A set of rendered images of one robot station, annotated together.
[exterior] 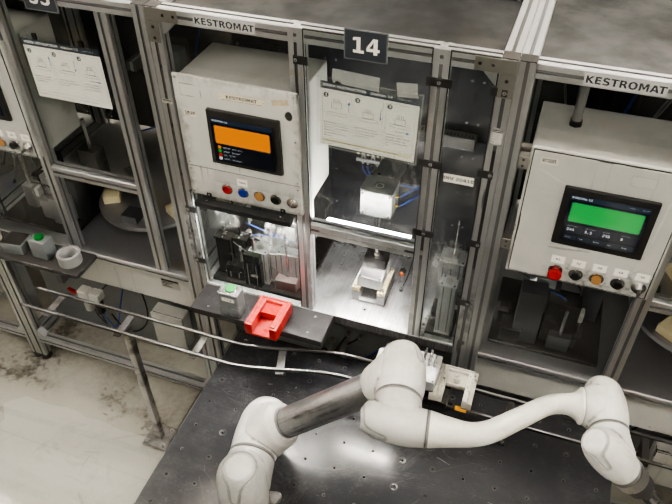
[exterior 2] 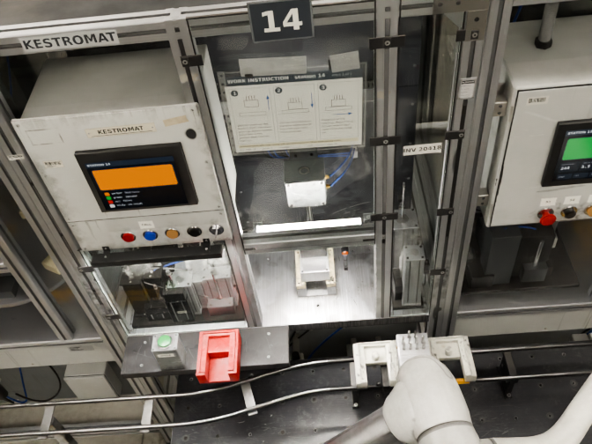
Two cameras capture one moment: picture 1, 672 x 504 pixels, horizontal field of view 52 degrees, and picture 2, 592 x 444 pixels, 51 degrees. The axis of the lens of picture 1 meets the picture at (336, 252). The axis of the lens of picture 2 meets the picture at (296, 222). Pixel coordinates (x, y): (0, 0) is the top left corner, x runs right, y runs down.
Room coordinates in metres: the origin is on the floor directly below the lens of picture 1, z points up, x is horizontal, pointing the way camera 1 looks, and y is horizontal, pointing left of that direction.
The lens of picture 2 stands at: (0.68, 0.23, 2.65)
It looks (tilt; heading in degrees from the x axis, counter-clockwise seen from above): 48 degrees down; 345
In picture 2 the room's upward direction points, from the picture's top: 8 degrees counter-clockwise
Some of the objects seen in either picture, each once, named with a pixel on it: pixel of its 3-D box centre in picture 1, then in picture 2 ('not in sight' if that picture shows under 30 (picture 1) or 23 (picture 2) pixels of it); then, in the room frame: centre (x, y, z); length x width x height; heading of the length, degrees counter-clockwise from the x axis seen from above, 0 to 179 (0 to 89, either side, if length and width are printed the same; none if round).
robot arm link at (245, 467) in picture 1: (243, 481); not in sight; (1.12, 0.30, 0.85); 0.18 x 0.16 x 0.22; 169
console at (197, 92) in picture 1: (254, 129); (139, 155); (1.98, 0.27, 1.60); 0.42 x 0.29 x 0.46; 70
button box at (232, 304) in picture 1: (233, 298); (169, 349); (1.81, 0.39, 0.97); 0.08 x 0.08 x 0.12; 70
